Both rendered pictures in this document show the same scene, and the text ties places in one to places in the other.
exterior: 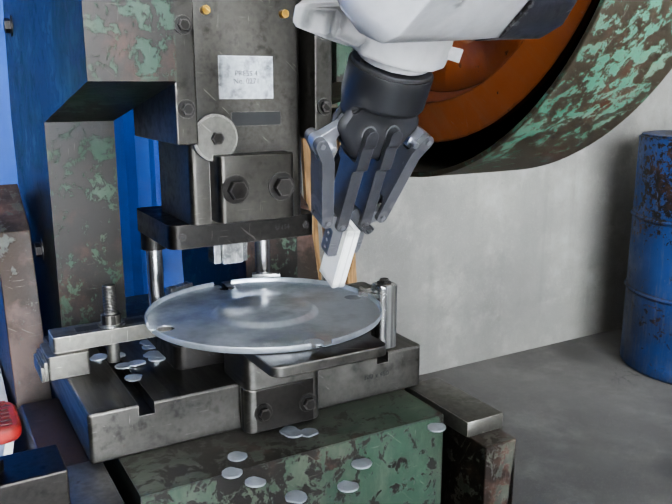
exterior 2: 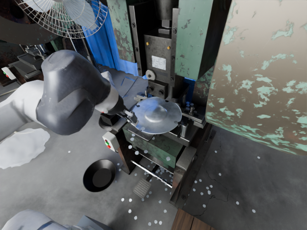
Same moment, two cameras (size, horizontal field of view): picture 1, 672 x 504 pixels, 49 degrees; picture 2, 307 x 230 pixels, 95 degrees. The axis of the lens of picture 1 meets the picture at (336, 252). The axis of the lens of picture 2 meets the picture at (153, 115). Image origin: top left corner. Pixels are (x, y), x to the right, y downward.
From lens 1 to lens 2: 0.82 m
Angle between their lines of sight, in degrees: 64
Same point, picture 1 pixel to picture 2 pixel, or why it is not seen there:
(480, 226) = not seen: outside the picture
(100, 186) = not seen: hidden behind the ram
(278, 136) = (166, 79)
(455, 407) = (182, 158)
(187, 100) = (139, 67)
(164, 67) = (132, 59)
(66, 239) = not seen: hidden behind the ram
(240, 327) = (144, 114)
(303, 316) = (154, 120)
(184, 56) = (137, 57)
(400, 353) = (183, 139)
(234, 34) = (156, 50)
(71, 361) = (137, 99)
